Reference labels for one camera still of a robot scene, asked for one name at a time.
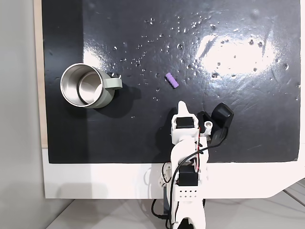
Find purple ribbed pen grip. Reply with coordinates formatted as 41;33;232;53
165;72;180;90

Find black glossy table mat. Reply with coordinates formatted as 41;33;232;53
41;0;302;164

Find sage green steel mug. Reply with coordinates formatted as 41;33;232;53
60;63;123;109

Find black camera cable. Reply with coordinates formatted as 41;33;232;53
170;140;226;226

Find red white servo wires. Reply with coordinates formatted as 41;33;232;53
193;127;203;173

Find black oval camera box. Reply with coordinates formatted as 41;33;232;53
196;102;235;147

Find black power cable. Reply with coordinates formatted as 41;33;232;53
151;198;168;220

